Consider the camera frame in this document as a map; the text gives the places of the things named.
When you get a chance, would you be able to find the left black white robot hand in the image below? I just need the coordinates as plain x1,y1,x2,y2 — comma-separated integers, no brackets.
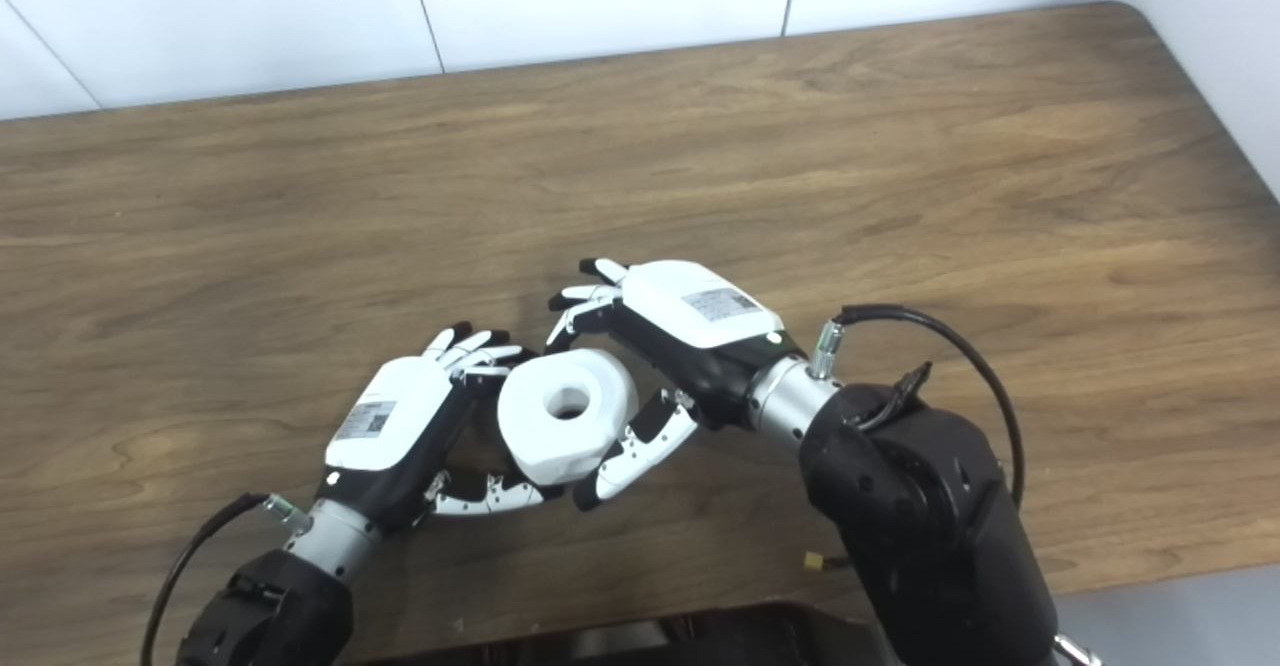
320,322,561,537

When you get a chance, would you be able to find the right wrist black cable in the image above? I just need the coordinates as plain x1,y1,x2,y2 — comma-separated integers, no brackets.
808,304,1026,512

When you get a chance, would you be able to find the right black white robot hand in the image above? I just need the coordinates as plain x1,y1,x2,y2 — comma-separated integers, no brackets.
546,258,809,512

